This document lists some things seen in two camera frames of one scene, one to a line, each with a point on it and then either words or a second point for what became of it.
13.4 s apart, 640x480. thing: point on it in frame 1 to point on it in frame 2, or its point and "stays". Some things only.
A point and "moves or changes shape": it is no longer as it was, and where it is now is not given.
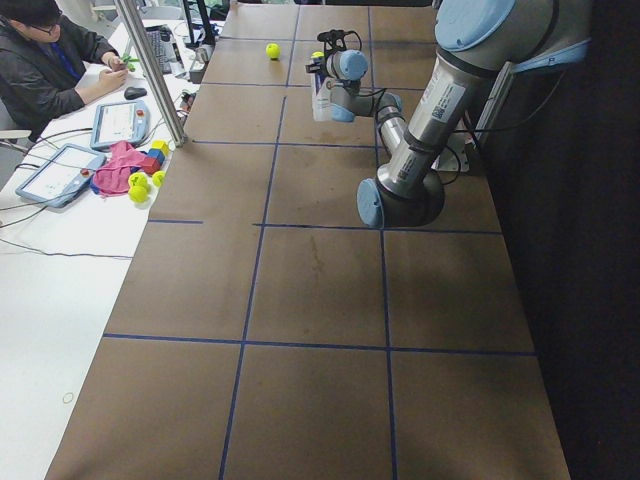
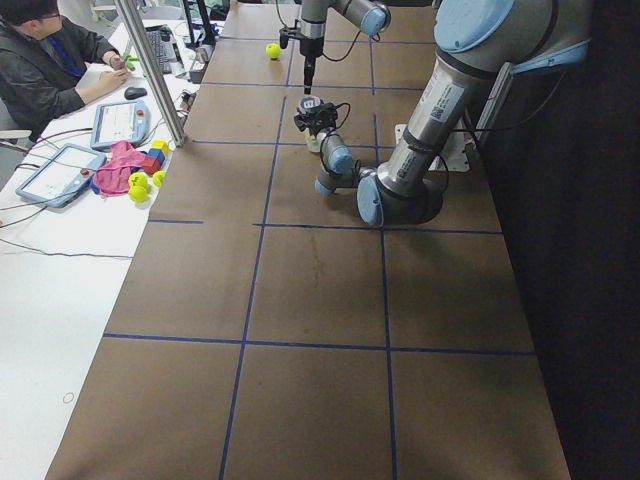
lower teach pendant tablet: (62, 176) stays
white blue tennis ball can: (324, 108) moves or changes shape
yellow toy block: (162, 145) stays
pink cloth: (112, 177) stays
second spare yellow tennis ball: (138, 193) stays
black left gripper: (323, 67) to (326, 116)
